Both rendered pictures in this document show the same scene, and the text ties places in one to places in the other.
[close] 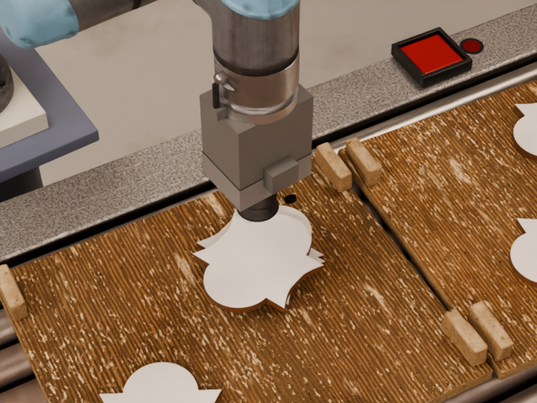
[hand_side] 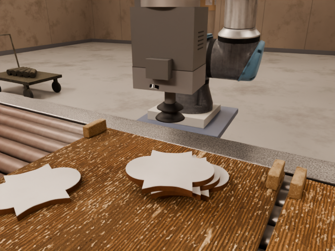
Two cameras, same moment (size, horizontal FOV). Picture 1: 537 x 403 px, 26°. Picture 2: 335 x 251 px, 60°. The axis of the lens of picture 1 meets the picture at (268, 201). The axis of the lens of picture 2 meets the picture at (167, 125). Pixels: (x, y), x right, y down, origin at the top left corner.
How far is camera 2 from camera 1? 97 cm
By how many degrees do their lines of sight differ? 52
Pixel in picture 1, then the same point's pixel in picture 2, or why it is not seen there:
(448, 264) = not seen: outside the picture
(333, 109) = (322, 171)
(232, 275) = (149, 164)
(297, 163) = (167, 60)
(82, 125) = (214, 133)
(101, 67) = not seen: hidden behind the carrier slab
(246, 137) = (136, 15)
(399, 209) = (293, 217)
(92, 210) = (165, 138)
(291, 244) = (193, 174)
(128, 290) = (122, 153)
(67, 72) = not seen: hidden behind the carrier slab
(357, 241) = (241, 209)
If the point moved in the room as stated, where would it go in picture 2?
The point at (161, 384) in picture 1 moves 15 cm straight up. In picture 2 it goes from (63, 177) to (49, 86)
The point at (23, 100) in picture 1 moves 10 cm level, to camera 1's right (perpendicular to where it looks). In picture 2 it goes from (203, 115) to (226, 125)
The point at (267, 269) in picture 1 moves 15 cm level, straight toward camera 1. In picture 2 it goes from (165, 173) to (65, 206)
